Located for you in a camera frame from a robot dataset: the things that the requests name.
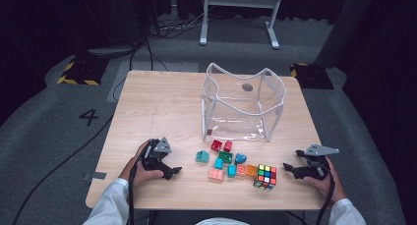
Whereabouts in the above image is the left hand-held gripper black cable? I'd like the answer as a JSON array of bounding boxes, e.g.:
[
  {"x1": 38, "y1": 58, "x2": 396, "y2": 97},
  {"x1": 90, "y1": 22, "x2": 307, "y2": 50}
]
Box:
[{"x1": 127, "y1": 145, "x2": 151, "y2": 225}]

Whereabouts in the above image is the black yellow striped base plate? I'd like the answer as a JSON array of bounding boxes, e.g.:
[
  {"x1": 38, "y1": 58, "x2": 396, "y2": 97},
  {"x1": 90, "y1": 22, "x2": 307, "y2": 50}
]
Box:
[
  {"x1": 289, "y1": 62, "x2": 334, "y2": 90},
  {"x1": 57, "y1": 56, "x2": 109, "y2": 86}
]

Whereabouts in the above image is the clear plastic bag white trim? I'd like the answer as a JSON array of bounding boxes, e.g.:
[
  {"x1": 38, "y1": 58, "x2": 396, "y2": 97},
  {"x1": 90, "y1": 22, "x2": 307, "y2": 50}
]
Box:
[{"x1": 200, "y1": 62, "x2": 287, "y2": 142}]

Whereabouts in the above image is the looped black floor cable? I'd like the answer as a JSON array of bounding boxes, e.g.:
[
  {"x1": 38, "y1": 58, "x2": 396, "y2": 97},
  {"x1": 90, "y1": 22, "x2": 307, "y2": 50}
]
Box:
[{"x1": 112, "y1": 37, "x2": 170, "y2": 103}]

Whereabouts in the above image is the grey flat stand base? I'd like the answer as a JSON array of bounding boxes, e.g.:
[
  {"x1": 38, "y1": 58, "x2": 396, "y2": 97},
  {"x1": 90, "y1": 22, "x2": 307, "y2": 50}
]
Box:
[{"x1": 88, "y1": 46, "x2": 136, "y2": 58}]

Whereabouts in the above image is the hand-held gripper black cable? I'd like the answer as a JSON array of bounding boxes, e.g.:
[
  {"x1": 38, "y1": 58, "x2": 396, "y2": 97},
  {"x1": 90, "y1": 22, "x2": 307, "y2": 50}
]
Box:
[
  {"x1": 127, "y1": 145, "x2": 151, "y2": 225},
  {"x1": 315, "y1": 165, "x2": 337, "y2": 225}
]

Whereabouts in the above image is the black equipment tower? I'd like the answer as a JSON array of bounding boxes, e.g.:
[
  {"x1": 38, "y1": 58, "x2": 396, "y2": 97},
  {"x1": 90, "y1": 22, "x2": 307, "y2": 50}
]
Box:
[{"x1": 131, "y1": 0, "x2": 161, "y2": 39}]

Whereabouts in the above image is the right hand-held gripper black cable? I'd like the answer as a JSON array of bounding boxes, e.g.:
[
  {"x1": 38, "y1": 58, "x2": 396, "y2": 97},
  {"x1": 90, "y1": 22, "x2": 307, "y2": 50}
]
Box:
[{"x1": 315, "y1": 165, "x2": 337, "y2": 225}]

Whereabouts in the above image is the person's left hand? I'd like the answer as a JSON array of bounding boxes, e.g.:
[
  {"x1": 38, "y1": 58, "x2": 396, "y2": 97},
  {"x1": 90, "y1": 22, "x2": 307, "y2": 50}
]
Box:
[{"x1": 118, "y1": 140, "x2": 164, "y2": 189}]

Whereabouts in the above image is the long black floor cable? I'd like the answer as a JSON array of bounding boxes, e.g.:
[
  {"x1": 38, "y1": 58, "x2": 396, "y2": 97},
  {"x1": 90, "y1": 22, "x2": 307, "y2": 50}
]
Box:
[{"x1": 11, "y1": 113, "x2": 116, "y2": 225}]

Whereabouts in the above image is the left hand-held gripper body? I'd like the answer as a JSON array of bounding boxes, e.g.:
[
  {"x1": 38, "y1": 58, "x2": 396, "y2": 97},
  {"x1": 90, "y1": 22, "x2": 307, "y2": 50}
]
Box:
[{"x1": 141, "y1": 137, "x2": 173, "y2": 174}]

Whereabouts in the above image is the pink building block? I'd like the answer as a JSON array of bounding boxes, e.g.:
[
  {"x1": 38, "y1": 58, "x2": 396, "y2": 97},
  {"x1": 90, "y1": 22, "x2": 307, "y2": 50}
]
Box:
[{"x1": 208, "y1": 168, "x2": 225, "y2": 183}]

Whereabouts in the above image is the grey slanted post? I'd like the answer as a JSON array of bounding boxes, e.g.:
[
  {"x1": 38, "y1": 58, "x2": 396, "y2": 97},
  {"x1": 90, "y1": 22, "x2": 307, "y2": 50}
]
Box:
[{"x1": 314, "y1": 0, "x2": 377, "y2": 69}]

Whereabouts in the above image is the bundle of floor cables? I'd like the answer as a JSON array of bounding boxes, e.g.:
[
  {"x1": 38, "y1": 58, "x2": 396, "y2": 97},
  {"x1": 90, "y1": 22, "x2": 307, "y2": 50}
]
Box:
[{"x1": 144, "y1": 7, "x2": 214, "y2": 40}]

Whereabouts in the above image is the person's white clothed torso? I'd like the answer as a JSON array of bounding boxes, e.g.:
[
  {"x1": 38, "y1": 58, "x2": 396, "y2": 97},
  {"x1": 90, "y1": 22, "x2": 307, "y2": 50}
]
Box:
[{"x1": 195, "y1": 217, "x2": 250, "y2": 225}]

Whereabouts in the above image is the person's right hand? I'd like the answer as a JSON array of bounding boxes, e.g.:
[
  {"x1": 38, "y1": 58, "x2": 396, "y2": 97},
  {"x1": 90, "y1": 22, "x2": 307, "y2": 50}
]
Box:
[{"x1": 302, "y1": 156, "x2": 348, "y2": 205}]

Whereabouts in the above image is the grey tape piece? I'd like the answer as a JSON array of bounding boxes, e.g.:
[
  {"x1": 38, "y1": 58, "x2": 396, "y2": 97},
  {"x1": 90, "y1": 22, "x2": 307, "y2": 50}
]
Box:
[{"x1": 83, "y1": 171, "x2": 107, "y2": 181}]

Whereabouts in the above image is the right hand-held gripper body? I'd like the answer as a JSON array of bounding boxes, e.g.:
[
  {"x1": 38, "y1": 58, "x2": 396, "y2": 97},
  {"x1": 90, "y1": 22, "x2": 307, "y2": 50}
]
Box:
[{"x1": 294, "y1": 143, "x2": 340, "y2": 181}]

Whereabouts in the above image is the colourful puzzle cube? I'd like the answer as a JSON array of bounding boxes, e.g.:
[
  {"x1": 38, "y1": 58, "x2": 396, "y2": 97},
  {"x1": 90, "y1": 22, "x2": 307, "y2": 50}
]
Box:
[{"x1": 253, "y1": 163, "x2": 278, "y2": 192}]

